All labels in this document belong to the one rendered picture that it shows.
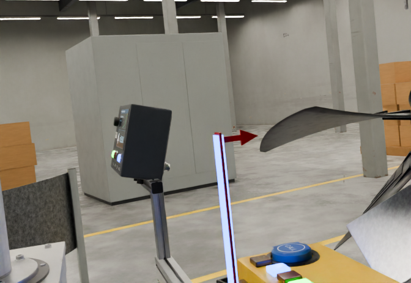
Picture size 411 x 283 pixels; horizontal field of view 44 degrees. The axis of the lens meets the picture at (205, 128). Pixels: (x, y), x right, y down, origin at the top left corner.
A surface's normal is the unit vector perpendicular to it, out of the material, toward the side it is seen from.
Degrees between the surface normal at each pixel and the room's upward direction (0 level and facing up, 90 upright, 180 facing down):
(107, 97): 90
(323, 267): 0
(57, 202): 90
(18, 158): 90
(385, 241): 55
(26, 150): 90
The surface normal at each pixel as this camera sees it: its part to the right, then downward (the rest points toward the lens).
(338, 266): -0.11, -0.99
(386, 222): -0.57, -0.48
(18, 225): 0.90, -0.07
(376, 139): 0.48, 0.00
